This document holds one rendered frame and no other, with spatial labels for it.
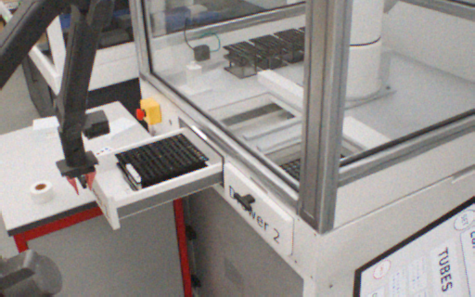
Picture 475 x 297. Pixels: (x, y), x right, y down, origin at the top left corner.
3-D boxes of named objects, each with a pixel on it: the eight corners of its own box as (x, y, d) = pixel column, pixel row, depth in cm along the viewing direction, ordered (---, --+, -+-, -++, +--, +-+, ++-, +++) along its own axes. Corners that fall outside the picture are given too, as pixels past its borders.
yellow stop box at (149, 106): (148, 126, 177) (146, 108, 173) (140, 118, 182) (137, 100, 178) (161, 122, 178) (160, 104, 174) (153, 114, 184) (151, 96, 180)
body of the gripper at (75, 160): (99, 166, 133) (95, 142, 129) (62, 179, 129) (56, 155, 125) (92, 155, 138) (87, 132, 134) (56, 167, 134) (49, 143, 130)
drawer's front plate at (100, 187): (114, 230, 134) (107, 197, 128) (83, 178, 157) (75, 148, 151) (120, 228, 135) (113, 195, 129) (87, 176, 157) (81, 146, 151)
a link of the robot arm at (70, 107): (70, -39, 91) (91, -1, 87) (98, -40, 94) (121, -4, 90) (49, 110, 125) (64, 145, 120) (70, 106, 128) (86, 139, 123)
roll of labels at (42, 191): (44, 187, 164) (42, 177, 162) (58, 194, 160) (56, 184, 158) (28, 200, 159) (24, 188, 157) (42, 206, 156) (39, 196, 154)
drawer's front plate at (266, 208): (286, 257, 120) (287, 222, 114) (224, 196, 143) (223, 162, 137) (291, 254, 121) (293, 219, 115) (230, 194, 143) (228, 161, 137)
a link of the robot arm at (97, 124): (55, 100, 122) (67, 127, 118) (99, 87, 126) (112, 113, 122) (57, 128, 132) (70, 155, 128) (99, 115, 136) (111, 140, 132)
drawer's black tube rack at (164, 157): (139, 202, 141) (135, 183, 137) (117, 172, 154) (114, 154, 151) (210, 176, 148) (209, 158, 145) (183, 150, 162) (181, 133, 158)
